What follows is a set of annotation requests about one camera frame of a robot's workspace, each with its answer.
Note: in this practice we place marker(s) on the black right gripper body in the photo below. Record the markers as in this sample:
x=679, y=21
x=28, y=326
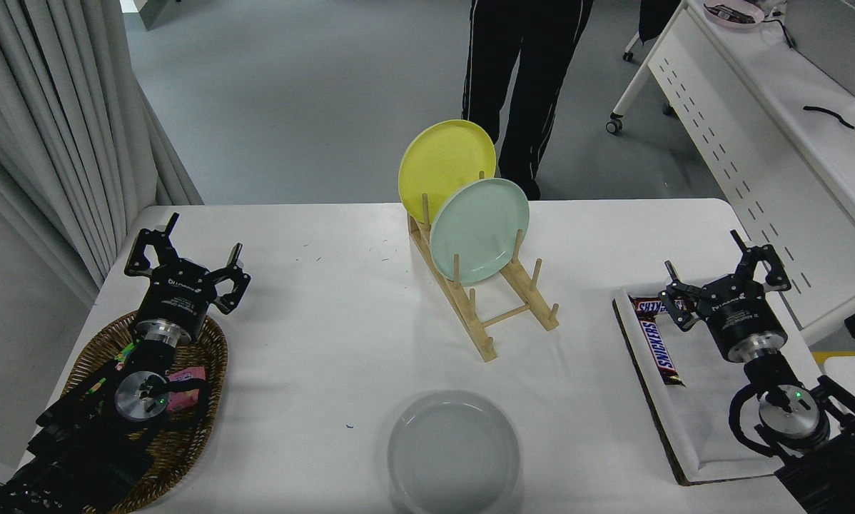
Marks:
x=745, y=318

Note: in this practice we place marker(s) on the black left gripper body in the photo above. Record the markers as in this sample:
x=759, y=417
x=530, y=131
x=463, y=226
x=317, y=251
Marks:
x=178, y=300

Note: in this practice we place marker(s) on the pale grey plate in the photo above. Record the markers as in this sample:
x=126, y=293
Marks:
x=452, y=457

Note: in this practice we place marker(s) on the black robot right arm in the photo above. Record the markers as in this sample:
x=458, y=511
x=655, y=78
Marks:
x=827, y=478

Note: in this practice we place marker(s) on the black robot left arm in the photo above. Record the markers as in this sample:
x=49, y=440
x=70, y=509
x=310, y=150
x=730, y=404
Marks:
x=78, y=457

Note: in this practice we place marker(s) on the wooden plate rack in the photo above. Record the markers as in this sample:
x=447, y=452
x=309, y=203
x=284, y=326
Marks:
x=474, y=328

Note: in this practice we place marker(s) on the mint green plate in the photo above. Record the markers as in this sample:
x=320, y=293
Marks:
x=477, y=228

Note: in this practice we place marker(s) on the yellow plate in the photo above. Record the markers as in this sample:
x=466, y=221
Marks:
x=438, y=160

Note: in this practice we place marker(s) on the brown Snickers bar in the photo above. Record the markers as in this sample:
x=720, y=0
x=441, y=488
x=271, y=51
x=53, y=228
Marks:
x=659, y=350
x=647, y=305

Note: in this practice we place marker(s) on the brown wicker basket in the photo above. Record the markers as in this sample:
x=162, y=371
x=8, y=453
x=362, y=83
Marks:
x=210, y=357

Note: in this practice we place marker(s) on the green snack packet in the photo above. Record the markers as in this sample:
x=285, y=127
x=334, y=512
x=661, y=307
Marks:
x=124, y=353

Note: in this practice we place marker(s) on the pink snack packet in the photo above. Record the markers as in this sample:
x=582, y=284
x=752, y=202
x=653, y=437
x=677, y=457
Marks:
x=185, y=378

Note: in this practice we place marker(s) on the white rectangular tray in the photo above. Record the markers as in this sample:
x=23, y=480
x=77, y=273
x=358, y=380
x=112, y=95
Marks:
x=706, y=414

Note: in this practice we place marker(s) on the white perforated desk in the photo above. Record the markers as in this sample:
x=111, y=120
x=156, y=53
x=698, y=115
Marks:
x=756, y=107

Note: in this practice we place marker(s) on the pale grey curtain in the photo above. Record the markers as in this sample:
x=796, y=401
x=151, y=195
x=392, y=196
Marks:
x=42, y=107

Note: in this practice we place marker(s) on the grey laptop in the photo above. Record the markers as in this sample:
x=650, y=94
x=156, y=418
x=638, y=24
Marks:
x=834, y=39

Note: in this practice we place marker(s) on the pink bowl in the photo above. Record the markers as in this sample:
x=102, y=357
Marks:
x=734, y=14

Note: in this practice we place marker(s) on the black fabric object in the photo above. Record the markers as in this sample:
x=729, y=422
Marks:
x=657, y=18

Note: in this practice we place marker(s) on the person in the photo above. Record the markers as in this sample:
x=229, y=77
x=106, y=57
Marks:
x=520, y=57

